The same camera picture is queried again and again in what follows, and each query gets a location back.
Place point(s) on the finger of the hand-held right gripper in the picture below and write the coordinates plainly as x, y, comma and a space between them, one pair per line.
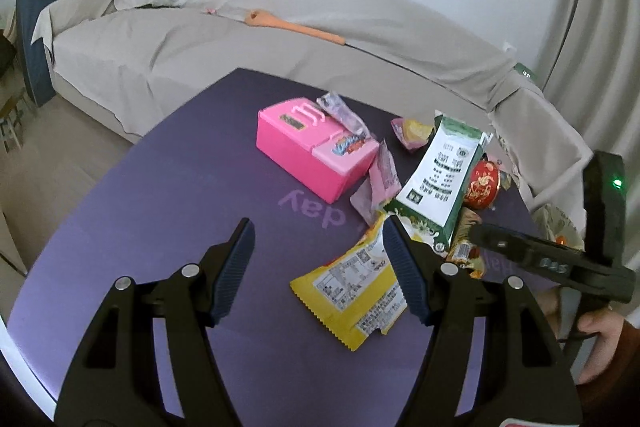
520, 247

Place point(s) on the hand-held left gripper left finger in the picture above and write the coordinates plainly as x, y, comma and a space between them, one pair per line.
232, 272

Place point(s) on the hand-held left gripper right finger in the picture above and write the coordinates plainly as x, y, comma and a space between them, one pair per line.
405, 277

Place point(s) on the basket with packets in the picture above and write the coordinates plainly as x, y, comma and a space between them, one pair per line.
555, 222

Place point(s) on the orange snack wrapper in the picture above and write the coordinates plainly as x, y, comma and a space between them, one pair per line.
462, 249

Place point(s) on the pink snack wrapper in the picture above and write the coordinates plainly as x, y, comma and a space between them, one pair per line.
380, 179

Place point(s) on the green and white packet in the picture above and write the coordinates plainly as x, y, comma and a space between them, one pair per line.
440, 172

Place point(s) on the yellow and pink snack packet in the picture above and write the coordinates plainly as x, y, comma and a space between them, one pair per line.
412, 132

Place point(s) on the person's right hand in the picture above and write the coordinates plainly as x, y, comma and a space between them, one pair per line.
600, 332

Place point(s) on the red round packet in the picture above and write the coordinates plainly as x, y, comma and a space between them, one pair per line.
482, 184

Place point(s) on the pink toy box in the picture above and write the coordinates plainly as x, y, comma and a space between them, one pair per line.
300, 147

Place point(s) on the silver purple wrapper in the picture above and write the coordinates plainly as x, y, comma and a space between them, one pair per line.
345, 114

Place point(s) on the white curtain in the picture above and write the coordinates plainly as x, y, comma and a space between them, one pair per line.
600, 32

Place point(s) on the beige covered sofa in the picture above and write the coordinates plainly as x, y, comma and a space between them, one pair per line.
200, 57

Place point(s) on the orange back scratcher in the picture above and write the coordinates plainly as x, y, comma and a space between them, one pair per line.
300, 28

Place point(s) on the wooden stool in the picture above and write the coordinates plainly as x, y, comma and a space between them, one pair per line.
12, 122

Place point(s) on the dark blue cloth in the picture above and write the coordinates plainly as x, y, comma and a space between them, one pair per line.
50, 2

